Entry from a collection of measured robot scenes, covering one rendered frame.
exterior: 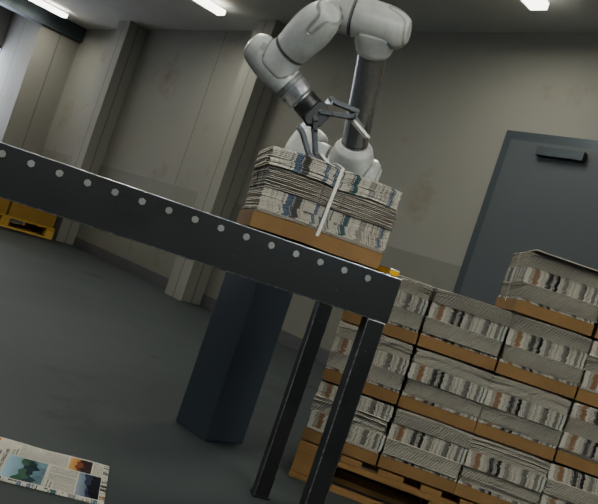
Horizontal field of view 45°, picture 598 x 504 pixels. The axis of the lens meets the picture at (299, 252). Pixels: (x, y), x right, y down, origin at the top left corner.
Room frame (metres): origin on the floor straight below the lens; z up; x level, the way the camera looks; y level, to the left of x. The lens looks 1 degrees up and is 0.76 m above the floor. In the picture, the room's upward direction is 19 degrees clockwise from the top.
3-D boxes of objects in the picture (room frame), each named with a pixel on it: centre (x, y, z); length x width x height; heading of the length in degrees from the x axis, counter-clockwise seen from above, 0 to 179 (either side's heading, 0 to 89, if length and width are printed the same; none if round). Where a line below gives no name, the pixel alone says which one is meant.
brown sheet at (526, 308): (2.76, -0.95, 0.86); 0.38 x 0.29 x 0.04; 174
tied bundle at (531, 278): (2.77, -0.95, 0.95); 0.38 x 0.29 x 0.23; 174
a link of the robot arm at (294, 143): (2.88, 0.10, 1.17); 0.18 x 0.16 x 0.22; 79
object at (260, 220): (2.04, 0.10, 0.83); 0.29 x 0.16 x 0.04; 12
